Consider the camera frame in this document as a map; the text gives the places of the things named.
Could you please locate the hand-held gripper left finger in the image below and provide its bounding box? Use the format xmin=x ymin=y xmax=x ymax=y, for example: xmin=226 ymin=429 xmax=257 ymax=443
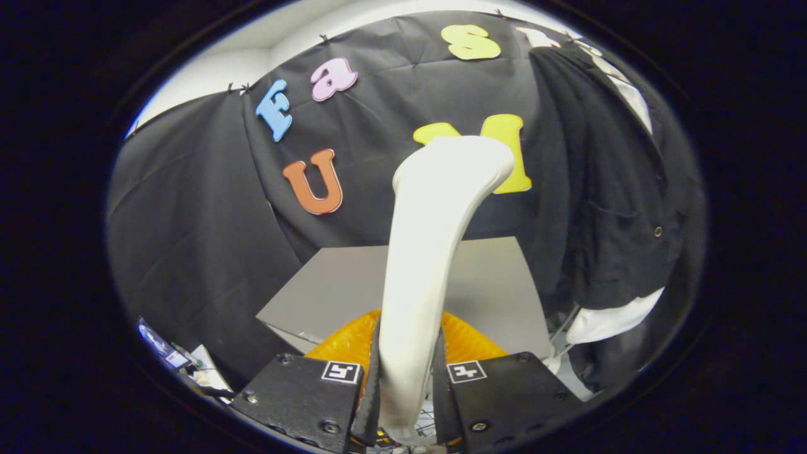
xmin=230 ymin=308 xmax=383 ymax=453

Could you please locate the black jacket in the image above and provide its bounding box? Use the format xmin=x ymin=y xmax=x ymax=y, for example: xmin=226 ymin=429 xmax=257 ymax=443
xmin=528 ymin=45 xmax=707 ymax=311

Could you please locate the white garment steamer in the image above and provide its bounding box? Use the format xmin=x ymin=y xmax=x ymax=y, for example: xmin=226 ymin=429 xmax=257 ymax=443
xmin=378 ymin=136 xmax=515 ymax=445

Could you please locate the black backdrop cloth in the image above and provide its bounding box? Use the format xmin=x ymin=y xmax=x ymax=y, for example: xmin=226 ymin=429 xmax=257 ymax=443
xmin=107 ymin=11 xmax=707 ymax=392

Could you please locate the white paper sheet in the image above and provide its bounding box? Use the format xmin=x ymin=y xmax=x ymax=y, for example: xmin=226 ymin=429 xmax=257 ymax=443
xmin=189 ymin=344 xmax=234 ymax=397

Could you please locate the grey cabinet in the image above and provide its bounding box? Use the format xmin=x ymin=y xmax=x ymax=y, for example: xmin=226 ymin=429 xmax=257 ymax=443
xmin=255 ymin=236 xmax=554 ymax=361

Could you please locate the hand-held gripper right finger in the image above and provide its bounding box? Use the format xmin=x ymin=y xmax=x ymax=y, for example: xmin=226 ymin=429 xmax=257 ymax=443
xmin=432 ymin=310 xmax=584 ymax=453

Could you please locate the white mannequin dress form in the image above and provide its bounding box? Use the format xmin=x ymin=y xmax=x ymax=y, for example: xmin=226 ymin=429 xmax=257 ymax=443
xmin=517 ymin=26 xmax=666 ymax=373

